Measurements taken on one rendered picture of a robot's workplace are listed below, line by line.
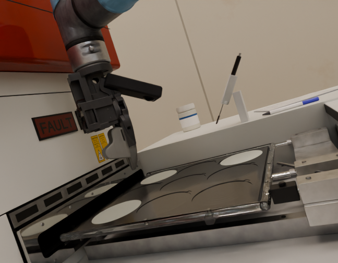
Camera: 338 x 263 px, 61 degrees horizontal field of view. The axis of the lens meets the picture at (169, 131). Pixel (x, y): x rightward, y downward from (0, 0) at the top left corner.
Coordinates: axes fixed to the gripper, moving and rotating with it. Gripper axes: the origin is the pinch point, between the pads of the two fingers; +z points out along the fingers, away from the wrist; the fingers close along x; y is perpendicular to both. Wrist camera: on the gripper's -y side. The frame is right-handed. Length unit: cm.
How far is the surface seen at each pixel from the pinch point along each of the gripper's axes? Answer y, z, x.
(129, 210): 4.8, 7.5, 3.1
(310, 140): -38.5, 8.5, 8.6
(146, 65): -80, -51, -165
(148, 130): -67, 0, -173
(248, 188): -10.8, 7.7, 19.2
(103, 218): 9.5, 7.6, 0.8
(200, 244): -2.5, 15.0, 13.4
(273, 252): -8.0, 15.6, 24.1
